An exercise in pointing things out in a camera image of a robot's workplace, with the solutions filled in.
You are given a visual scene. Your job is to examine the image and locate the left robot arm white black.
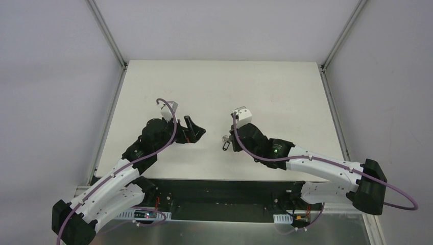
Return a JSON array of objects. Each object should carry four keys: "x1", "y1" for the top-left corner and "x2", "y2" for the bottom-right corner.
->
[{"x1": 52, "y1": 116, "x2": 206, "y2": 244}]

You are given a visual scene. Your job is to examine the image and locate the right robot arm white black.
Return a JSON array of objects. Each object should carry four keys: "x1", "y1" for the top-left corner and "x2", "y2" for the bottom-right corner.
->
[{"x1": 230, "y1": 123, "x2": 387, "y2": 215}]

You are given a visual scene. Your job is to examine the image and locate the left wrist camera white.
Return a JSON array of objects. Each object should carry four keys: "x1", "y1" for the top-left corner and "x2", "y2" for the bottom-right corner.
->
[{"x1": 156, "y1": 98, "x2": 178, "y2": 121}]

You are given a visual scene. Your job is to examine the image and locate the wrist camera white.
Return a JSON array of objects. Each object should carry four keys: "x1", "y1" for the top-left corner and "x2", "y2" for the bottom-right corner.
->
[
  {"x1": 156, "y1": 98, "x2": 178, "y2": 121},
  {"x1": 232, "y1": 106, "x2": 253, "y2": 129}
]

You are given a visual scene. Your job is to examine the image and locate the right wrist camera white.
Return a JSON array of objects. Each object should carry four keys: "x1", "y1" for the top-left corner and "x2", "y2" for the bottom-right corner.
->
[{"x1": 232, "y1": 106, "x2": 253, "y2": 129}]

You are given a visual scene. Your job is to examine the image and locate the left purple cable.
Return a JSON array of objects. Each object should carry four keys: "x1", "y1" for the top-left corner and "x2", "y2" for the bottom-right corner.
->
[{"x1": 56, "y1": 98, "x2": 178, "y2": 245}]

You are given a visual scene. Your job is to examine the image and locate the purple cable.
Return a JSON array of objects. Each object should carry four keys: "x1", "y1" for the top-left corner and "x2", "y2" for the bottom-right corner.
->
[
  {"x1": 56, "y1": 98, "x2": 178, "y2": 245},
  {"x1": 231, "y1": 111, "x2": 419, "y2": 211}
]

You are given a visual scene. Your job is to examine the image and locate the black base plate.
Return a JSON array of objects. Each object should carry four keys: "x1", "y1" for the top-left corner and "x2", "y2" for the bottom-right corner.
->
[{"x1": 139, "y1": 178, "x2": 324, "y2": 223}]

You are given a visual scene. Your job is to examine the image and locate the right white slotted cable duct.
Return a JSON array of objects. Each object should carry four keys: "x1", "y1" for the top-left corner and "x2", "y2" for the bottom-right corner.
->
[{"x1": 273, "y1": 214, "x2": 293, "y2": 225}]

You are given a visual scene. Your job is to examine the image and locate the white slotted cable duct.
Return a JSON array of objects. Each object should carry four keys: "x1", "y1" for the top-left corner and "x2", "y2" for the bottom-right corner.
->
[
  {"x1": 273, "y1": 214, "x2": 293, "y2": 225},
  {"x1": 114, "y1": 209, "x2": 172, "y2": 221}
]

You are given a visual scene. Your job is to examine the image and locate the left white slotted cable duct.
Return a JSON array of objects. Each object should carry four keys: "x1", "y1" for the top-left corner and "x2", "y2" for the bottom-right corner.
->
[{"x1": 114, "y1": 209, "x2": 172, "y2": 221}]

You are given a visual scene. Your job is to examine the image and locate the left aluminium frame post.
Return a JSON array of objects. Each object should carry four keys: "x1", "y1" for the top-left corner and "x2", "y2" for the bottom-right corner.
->
[{"x1": 85, "y1": 0, "x2": 128, "y2": 70}]

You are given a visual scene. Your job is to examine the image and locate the aluminium frame post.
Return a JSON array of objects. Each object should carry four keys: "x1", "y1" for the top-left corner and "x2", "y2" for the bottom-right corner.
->
[
  {"x1": 85, "y1": 0, "x2": 128, "y2": 70},
  {"x1": 321, "y1": 0, "x2": 369, "y2": 72}
]

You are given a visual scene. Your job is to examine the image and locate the right aluminium frame post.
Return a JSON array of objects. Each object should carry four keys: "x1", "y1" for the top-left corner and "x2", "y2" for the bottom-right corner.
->
[{"x1": 321, "y1": 0, "x2": 369, "y2": 72}]

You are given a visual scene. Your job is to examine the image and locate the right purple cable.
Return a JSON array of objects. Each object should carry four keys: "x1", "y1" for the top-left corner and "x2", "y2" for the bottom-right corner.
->
[{"x1": 231, "y1": 111, "x2": 419, "y2": 211}]

